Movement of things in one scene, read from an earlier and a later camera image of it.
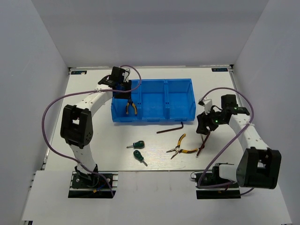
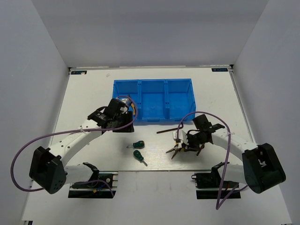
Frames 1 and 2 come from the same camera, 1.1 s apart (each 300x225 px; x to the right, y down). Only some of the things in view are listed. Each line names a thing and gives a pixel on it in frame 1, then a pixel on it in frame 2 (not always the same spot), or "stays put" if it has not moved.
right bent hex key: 203,145 stays put
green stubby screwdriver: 140,144 stays put
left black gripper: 127,95 → 125,116
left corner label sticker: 78,72 stays put
